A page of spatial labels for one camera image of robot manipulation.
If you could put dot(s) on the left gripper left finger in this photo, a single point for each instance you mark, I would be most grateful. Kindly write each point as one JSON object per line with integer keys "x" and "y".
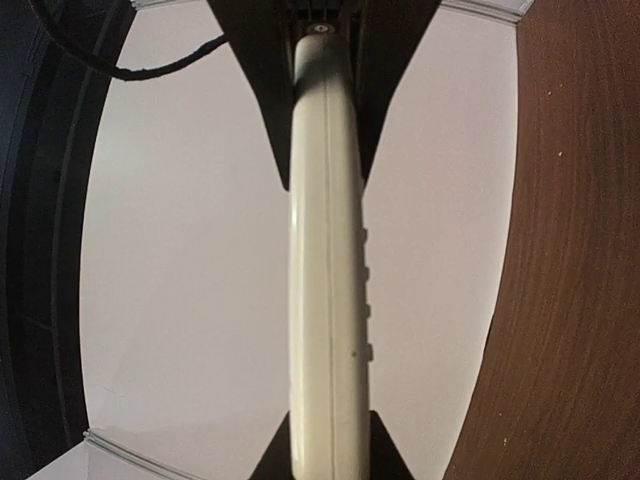
{"x": 259, "y": 34}

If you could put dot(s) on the white remote control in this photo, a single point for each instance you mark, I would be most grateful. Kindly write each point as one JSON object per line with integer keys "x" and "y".
{"x": 329, "y": 353}

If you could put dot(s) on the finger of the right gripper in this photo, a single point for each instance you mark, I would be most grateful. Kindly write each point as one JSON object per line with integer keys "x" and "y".
{"x": 276, "y": 463}
{"x": 386, "y": 462}

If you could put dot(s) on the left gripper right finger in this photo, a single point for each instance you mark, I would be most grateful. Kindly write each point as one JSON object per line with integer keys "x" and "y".
{"x": 385, "y": 37}

